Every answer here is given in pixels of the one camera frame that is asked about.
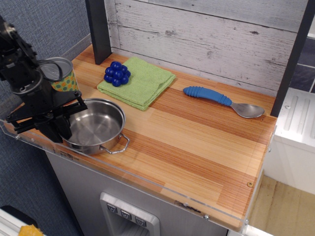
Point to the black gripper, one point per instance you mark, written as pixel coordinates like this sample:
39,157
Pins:
46,110

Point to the stainless steel pot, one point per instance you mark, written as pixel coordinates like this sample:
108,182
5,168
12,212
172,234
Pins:
98,128

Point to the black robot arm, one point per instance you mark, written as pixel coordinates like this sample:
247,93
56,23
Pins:
18,63

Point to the green folded towel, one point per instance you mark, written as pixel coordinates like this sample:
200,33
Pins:
145,84

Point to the patterned tin can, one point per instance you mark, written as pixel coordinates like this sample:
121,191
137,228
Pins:
59,72

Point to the blue toy grape cluster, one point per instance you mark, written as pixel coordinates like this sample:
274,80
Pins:
117,74

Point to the toy fridge dispenser panel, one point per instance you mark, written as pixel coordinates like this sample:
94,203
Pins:
124,219

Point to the yellow black object corner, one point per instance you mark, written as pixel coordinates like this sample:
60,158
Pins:
15,223

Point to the dark left shelf post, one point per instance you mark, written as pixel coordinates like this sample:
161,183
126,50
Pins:
99,30

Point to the dark shelf post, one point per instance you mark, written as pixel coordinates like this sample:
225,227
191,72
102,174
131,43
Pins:
294,57
99,30

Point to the blue handled metal spoon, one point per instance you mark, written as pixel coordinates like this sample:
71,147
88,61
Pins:
242,109

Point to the dark right shelf post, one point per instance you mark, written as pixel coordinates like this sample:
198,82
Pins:
294,57

